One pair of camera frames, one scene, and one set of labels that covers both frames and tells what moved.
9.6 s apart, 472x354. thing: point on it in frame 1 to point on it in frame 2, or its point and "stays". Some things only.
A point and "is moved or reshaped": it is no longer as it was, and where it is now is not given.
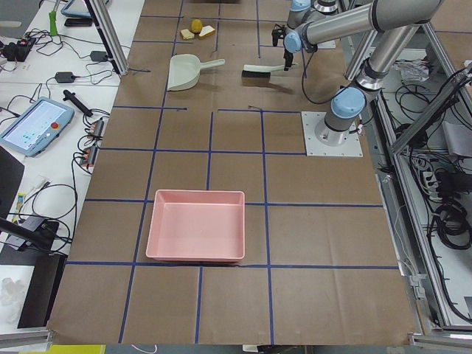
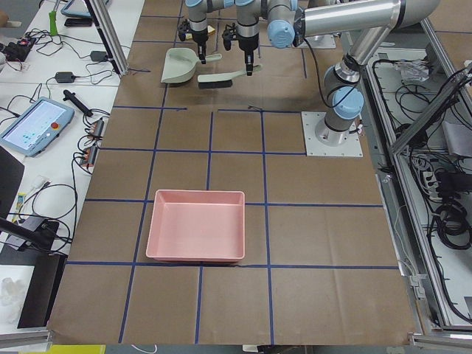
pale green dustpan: [185, 71] is moved or reshaped
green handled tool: [53, 30] stays
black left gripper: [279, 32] to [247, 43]
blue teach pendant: [40, 127] stays
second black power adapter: [99, 56] stays
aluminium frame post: [110, 33] stays
